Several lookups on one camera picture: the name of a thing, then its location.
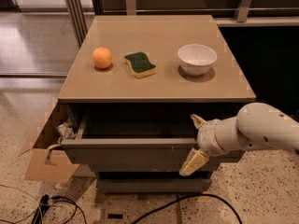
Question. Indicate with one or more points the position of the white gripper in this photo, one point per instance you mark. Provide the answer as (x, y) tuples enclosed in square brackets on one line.
[(206, 139)]

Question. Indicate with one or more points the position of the grey top drawer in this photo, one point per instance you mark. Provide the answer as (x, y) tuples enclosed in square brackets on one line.
[(139, 137)]

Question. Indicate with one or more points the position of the grey drawer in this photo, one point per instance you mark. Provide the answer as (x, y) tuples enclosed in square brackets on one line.
[(153, 185), (139, 137)]

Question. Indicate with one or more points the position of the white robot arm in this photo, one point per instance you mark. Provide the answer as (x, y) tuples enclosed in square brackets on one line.
[(257, 126)]

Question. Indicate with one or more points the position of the grey drawer cabinet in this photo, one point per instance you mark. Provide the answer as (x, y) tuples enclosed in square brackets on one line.
[(160, 37)]

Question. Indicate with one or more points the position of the grey bottom drawer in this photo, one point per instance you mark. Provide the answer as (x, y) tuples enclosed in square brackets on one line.
[(153, 185)]

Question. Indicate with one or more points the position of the white bowl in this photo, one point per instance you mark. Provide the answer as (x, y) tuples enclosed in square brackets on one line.
[(196, 59)]

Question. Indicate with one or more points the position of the green yellow sponge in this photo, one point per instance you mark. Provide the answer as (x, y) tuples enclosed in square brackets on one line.
[(140, 65)]

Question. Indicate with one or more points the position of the orange fruit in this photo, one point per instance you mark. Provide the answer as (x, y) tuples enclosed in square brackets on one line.
[(102, 58)]

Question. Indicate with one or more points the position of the crumpled silver wrapper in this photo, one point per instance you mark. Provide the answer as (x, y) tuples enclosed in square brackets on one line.
[(65, 130)]

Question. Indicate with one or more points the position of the brown cardboard box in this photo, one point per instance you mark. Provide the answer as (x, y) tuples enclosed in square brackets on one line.
[(48, 162)]

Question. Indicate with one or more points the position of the metal railing frame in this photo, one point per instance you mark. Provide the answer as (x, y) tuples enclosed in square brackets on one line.
[(230, 12)]

